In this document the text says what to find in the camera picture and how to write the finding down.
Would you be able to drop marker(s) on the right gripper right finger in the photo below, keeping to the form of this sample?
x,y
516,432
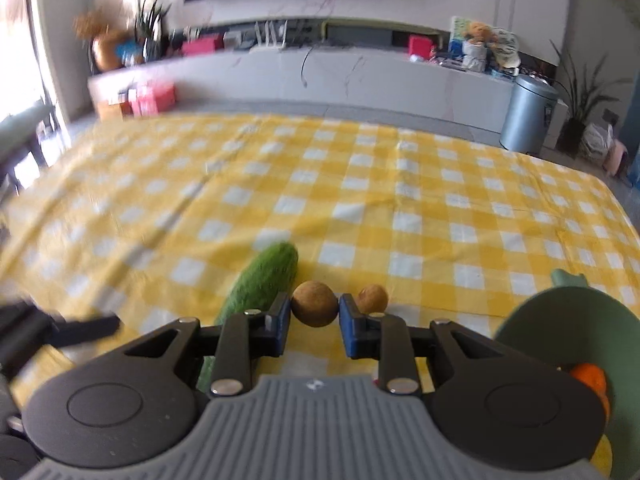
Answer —
x,y
361,335

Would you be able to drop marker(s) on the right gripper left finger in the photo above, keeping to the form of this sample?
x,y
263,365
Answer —
x,y
274,331

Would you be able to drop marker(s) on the brown longan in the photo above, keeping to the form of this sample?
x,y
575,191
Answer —
x,y
314,304
372,299

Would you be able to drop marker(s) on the green cucumber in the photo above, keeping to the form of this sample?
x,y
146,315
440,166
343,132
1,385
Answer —
x,y
272,271

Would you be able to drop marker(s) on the orange tangerine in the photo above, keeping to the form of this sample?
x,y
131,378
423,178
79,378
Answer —
x,y
593,377

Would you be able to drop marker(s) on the small yellow pear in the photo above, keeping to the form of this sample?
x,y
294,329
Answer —
x,y
602,458

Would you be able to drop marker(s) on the yellow checkered tablecloth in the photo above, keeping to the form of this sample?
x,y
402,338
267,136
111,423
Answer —
x,y
154,219

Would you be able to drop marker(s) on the green colander bowl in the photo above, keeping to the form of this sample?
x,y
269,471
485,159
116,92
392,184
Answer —
x,y
572,323

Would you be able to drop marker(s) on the white marble tv cabinet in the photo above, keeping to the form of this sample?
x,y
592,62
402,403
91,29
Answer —
x,y
355,77

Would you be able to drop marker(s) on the pink storage box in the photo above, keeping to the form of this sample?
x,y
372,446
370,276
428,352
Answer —
x,y
152,99

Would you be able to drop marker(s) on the white wifi router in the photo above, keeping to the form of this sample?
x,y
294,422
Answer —
x,y
270,36

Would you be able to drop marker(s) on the grey metal trash bin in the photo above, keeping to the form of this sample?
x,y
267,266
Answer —
x,y
529,115

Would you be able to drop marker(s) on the tall potted plant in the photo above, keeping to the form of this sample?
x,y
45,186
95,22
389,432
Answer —
x,y
585,88

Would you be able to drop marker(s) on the golden vase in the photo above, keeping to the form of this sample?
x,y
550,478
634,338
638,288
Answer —
x,y
104,49

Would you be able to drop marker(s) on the magenta box on cabinet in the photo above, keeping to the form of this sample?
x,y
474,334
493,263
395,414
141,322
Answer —
x,y
203,45

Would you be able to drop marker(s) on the red box on cabinet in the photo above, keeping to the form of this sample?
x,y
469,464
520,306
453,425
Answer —
x,y
421,48

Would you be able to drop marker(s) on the teddy bear toy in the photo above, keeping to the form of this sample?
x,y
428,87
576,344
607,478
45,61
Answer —
x,y
478,37

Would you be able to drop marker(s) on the potted grass plant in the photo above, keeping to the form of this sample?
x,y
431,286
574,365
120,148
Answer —
x,y
148,27

